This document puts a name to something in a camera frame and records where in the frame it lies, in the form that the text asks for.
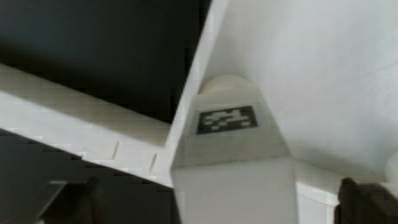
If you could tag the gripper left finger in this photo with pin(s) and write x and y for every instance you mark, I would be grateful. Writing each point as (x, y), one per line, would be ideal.
(74, 203)

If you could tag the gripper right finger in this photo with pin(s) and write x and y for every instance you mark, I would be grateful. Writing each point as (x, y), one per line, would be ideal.
(367, 203)

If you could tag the white square tabletop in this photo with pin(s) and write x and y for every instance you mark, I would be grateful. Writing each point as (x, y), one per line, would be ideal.
(314, 49)

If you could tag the white front fence bar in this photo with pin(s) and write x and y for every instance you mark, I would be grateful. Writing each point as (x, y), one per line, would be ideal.
(83, 125)

